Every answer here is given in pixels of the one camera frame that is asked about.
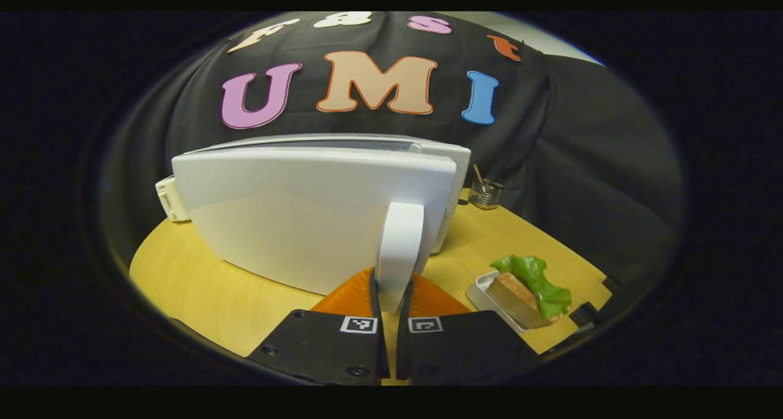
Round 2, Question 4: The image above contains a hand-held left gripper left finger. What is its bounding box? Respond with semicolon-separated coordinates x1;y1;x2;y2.
247;267;390;386

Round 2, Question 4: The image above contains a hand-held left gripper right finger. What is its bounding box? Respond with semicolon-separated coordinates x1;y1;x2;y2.
396;275;542;386

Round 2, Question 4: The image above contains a small glass jar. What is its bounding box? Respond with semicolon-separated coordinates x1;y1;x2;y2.
468;177;503;210

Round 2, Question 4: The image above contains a white rectangular tray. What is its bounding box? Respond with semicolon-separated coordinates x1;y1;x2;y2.
466;270;579;334

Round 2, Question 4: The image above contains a white toaster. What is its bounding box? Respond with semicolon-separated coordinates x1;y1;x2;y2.
155;176;190;223

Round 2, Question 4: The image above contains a lettuce sandwich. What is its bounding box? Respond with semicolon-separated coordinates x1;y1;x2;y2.
489;254;573;329

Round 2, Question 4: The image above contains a black backdrop cloth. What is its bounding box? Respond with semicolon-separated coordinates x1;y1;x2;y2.
101;12;683;346

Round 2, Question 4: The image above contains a white microwave oven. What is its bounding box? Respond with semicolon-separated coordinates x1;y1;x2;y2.
171;133;472;313

